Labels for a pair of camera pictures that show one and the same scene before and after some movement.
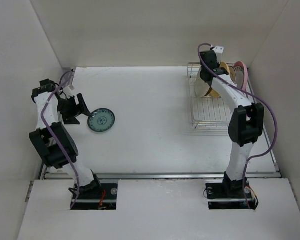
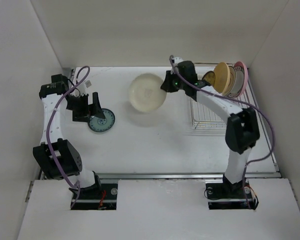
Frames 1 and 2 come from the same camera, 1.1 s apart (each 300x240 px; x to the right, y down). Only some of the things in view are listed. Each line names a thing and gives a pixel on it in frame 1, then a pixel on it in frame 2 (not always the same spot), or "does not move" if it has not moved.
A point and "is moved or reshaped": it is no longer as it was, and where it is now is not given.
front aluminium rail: x=161 y=175 does not move
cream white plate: x=202 y=88 is moved or reshaped
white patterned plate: x=233 y=74 does not move
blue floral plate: x=101 y=120 does not move
